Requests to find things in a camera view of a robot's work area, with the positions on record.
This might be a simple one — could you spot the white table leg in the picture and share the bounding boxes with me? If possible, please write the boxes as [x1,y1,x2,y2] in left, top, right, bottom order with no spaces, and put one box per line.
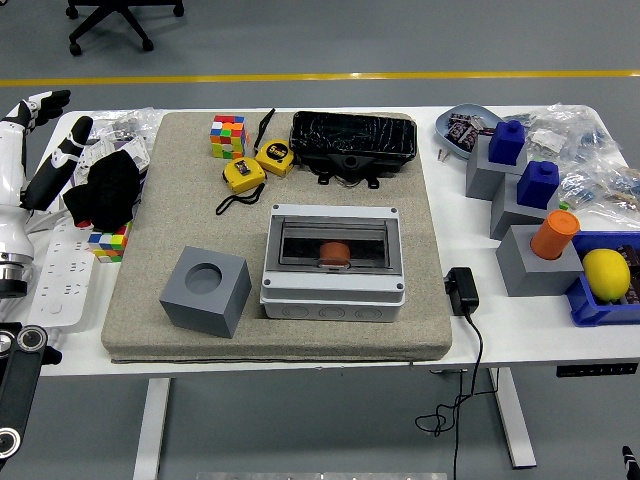
[489,367,537,469]
[132,378,171,480]

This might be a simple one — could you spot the black crinkled plastic tray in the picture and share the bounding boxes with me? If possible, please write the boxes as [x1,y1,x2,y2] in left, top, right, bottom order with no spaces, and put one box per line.
[288,110,419,164]

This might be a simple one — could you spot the orange cylinder battery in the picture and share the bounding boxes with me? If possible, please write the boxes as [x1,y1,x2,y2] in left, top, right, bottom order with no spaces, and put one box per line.
[530,209,581,260]
[318,241,352,270]

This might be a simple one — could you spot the yellow tape measure square label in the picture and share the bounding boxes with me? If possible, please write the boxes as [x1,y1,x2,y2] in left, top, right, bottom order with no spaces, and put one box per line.
[214,156,267,216]

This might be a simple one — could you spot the black power adapter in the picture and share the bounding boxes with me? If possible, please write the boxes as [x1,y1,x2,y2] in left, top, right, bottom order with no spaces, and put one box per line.
[444,267,480,317]

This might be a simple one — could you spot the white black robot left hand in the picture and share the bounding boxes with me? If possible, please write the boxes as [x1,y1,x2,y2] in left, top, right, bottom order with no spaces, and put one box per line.
[0,89,95,261]

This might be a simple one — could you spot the transparent hinged box lid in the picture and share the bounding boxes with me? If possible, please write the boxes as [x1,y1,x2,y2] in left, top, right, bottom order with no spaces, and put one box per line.
[277,215,395,274]

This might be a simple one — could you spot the grey plastic enclosure box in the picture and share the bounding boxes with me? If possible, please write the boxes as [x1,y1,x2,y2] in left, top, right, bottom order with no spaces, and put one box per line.
[259,203,405,323]

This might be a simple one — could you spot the grey block with round hole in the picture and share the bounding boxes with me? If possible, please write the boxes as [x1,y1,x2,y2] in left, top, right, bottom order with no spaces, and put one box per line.
[158,244,253,340]
[495,224,585,298]

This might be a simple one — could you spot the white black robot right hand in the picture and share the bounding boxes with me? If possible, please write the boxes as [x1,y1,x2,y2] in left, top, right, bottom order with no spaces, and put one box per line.
[621,445,640,480]

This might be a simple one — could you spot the yellow tape measure round label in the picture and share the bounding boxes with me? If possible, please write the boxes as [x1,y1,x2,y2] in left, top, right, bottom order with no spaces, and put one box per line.
[252,107,295,176]

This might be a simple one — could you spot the white power strip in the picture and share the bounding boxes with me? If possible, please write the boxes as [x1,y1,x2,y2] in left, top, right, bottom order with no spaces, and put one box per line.
[27,217,97,330]

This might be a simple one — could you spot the dark wrapped candy pile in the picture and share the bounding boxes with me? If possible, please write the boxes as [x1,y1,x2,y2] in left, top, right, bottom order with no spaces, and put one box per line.
[446,113,494,150]

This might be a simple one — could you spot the yellow lemon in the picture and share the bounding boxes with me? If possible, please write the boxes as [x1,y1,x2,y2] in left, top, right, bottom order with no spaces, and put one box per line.
[582,248,631,303]

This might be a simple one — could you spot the dark parts in bin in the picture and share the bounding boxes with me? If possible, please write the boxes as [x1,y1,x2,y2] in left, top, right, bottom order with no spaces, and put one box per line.
[617,243,640,306]

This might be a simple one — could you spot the blue plastic block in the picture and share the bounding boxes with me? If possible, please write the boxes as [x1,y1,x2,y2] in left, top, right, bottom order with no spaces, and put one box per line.
[487,119,527,166]
[515,160,560,209]

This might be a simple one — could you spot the black adapter cord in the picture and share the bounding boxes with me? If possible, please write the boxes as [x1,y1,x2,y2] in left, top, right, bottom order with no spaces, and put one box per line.
[414,309,499,480]

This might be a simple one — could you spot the black office chair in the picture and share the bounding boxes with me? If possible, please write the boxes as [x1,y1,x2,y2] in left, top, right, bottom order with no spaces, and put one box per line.
[64,0,185,57]

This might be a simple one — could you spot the blue-grey bowl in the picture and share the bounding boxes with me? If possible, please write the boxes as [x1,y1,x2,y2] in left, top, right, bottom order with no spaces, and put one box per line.
[434,103,504,161]

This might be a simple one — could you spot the blue plastic bin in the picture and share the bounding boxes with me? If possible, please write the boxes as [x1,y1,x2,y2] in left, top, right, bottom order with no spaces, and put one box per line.
[566,230,640,328]

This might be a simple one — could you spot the black cloth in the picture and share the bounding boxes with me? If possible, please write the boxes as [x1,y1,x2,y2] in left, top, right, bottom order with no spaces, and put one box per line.
[62,149,143,232]

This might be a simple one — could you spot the black table control panel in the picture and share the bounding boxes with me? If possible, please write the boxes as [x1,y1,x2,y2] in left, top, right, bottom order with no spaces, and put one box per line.
[555,362,640,378]

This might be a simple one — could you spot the grey-brown mat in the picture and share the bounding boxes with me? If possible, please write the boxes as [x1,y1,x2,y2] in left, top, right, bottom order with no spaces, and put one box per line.
[101,110,454,364]

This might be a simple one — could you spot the colourful puzzle cube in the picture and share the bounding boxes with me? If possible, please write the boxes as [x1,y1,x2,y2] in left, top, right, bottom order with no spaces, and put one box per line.
[87,222,132,264]
[209,114,249,160]

